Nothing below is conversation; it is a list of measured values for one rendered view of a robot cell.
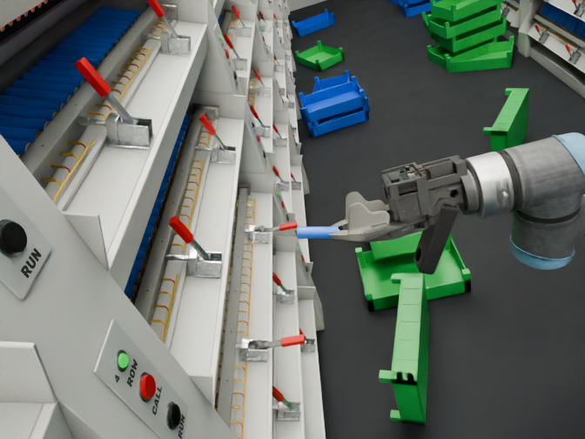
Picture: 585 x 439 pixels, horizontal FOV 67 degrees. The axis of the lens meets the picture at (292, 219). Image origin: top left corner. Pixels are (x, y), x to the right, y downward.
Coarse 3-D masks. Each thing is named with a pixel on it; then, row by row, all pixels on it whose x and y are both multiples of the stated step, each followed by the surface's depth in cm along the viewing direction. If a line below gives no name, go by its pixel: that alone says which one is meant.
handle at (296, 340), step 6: (294, 336) 66; (300, 336) 66; (264, 342) 67; (270, 342) 67; (276, 342) 67; (282, 342) 66; (288, 342) 66; (294, 342) 66; (300, 342) 66; (264, 348) 67
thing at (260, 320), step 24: (264, 192) 101; (264, 216) 94; (264, 264) 83; (264, 288) 79; (264, 312) 75; (240, 336) 70; (264, 336) 71; (240, 384) 64; (264, 384) 64; (216, 408) 61; (264, 408) 62; (240, 432) 59; (264, 432) 59
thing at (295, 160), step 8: (296, 160) 177; (296, 168) 177; (296, 176) 173; (296, 184) 164; (296, 192) 164; (296, 200) 160; (296, 208) 157; (304, 208) 157; (296, 216) 153; (304, 216) 154; (304, 224) 150; (296, 232) 144; (304, 240) 144; (304, 248) 141; (304, 256) 138; (312, 264) 129
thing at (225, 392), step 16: (240, 192) 96; (240, 208) 92; (240, 224) 88; (240, 240) 84; (240, 256) 81; (240, 272) 78; (224, 352) 65; (224, 368) 63; (224, 384) 61; (224, 400) 59; (224, 416) 57
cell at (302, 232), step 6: (300, 228) 68; (306, 228) 68; (312, 228) 68; (318, 228) 68; (324, 228) 68; (330, 228) 68; (336, 228) 68; (300, 234) 68; (306, 234) 68; (312, 234) 68; (318, 234) 68; (324, 234) 68
